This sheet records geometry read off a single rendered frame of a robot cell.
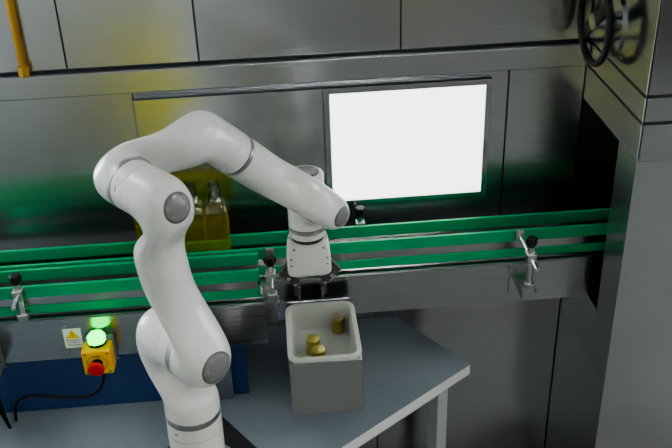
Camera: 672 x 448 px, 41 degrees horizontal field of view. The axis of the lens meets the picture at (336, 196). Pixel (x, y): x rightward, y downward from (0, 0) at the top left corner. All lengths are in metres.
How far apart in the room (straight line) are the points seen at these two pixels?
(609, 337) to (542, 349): 0.49
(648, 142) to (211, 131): 0.98
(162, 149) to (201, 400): 0.56
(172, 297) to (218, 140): 0.32
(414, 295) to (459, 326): 0.39
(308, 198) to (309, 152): 0.48
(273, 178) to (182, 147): 0.24
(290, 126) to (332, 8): 0.32
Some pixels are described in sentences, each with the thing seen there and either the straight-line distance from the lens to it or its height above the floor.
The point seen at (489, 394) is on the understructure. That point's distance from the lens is 2.95.
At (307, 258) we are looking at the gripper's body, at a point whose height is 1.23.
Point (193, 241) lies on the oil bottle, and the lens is 2.31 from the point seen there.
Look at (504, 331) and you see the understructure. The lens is 2.80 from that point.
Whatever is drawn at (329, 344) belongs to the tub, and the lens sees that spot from 2.29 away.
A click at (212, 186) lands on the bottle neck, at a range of 2.25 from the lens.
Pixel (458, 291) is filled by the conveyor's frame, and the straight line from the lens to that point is 2.42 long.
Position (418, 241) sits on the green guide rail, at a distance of 2.33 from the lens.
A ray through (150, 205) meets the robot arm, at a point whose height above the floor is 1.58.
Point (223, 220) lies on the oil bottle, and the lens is 2.28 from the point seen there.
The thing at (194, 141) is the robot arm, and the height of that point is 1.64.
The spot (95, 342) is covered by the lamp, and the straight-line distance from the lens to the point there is 2.28.
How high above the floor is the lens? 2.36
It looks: 29 degrees down
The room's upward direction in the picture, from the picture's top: 2 degrees counter-clockwise
